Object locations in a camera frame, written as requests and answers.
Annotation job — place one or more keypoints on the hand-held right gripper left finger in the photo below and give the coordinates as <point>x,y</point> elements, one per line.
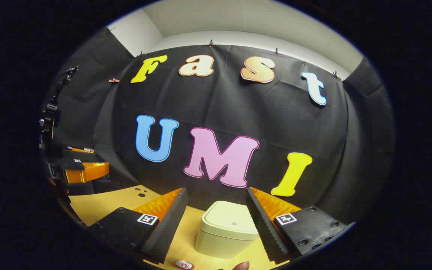
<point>171,225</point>

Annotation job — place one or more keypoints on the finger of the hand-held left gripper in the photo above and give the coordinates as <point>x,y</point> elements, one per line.
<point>77,154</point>
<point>69,164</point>

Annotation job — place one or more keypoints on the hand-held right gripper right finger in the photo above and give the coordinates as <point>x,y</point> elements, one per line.
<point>263,225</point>

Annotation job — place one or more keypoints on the green desktop garbage bin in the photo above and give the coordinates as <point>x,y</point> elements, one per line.
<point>223,228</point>

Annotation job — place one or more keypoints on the red pop can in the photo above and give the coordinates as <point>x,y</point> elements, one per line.
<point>184,265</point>

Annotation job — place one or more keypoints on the wooden desktop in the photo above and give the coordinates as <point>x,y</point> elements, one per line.
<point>99,206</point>

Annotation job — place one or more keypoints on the pink cloth clip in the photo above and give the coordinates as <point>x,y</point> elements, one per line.
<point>114,80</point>

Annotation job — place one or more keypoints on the black backdrop cloth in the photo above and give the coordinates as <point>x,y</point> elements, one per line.
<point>238,108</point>

